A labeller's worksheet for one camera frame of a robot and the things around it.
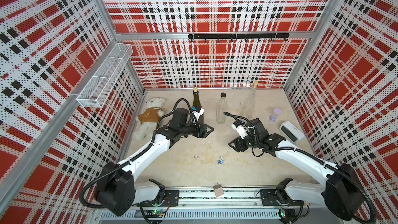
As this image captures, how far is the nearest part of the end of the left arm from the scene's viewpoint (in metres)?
0.64

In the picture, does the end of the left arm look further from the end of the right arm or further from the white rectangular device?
the white rectangular device

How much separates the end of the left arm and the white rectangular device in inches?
20.0

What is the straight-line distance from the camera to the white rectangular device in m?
0.90
